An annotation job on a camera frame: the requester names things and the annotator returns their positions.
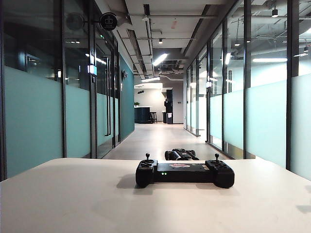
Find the black remote control with sticker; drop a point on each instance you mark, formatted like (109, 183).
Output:
(184, 175)

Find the dark bar stool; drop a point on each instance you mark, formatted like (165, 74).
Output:
(153, 116)

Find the small green potted plant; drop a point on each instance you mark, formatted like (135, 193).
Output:
(137, 104)

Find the ceiling spot light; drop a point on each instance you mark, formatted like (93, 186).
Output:
(160, 41)

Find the black wall ornament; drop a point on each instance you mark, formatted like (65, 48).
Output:
(124, 74)

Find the linear ceiling light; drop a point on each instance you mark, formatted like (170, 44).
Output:
(160, 59)

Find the black quadruped robot dog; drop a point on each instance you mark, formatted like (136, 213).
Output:
(181, 154)

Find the round black hanging sign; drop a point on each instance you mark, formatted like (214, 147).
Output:
(108, 21)

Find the black pendant lamp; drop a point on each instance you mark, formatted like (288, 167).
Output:
(275, 12)

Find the dark green bar counter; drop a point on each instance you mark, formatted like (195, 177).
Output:
(142, 115)

